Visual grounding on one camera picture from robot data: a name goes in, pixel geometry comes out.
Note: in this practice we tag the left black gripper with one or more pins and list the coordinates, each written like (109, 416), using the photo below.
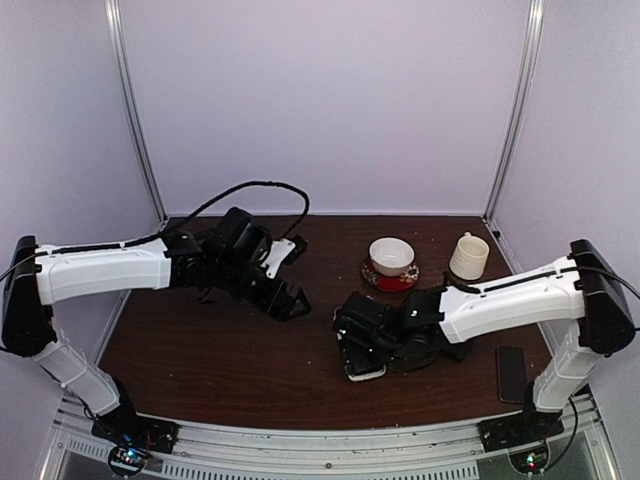
(267, 304)

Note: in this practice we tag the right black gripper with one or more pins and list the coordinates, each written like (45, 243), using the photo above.
(352, 356)

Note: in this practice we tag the clear white phone case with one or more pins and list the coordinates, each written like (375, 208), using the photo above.
(359, 363)

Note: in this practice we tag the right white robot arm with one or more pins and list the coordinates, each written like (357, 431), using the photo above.
(580, 288)

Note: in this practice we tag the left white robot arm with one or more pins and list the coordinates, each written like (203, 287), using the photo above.
(41, 276)

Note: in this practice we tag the black phone lying flat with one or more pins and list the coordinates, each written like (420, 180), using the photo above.
(454, 351)

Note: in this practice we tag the black phone right edge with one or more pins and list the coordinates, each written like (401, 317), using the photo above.
(511, 370)

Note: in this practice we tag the red floral saucer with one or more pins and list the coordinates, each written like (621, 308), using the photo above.
(405, 281)

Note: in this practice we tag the white ceramic bowl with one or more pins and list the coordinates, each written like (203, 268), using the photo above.
(390, 256)

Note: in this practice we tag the cream ceramic mug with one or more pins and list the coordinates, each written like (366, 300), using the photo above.
(469, 257)

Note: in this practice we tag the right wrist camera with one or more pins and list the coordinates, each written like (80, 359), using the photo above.
(367, 322)

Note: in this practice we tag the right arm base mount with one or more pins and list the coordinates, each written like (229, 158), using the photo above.
(524, 437)

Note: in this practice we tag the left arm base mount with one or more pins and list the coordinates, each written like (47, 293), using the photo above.
(129, 454)

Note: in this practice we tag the right aluminium frame post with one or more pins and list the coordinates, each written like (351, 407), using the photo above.
(527, 69)

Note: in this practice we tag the aluminium frame post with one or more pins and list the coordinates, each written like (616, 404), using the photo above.
(117, 36)
(527, 69)

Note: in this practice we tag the left aluminium frame post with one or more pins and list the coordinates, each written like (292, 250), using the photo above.
(117, 36)

